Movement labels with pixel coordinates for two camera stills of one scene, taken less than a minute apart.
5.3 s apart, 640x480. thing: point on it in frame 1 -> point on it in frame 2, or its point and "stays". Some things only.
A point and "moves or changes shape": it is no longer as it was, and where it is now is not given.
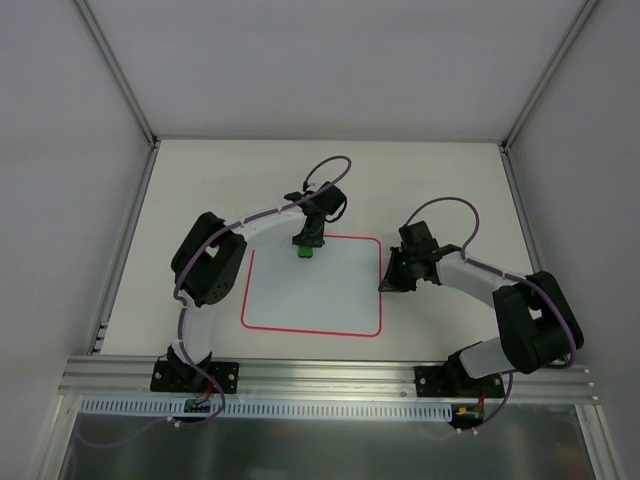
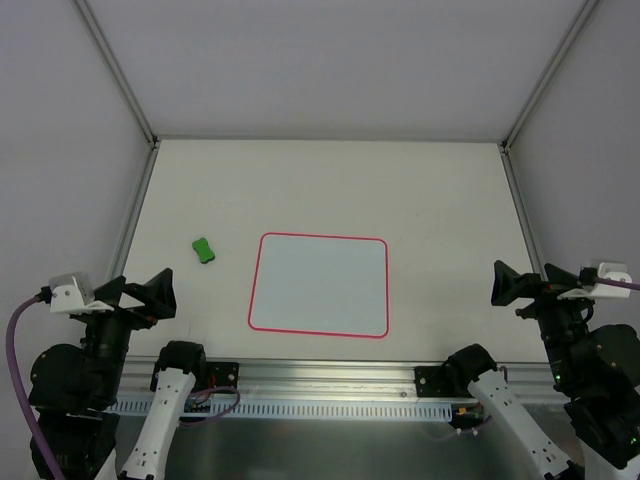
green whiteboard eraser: [305, 251] moves or changes shape
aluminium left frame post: [118, 69] stays
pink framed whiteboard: [333, 292] stays
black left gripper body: [308, 238] -> [128, 310]
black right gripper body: [397, 268] -> [542, 293]
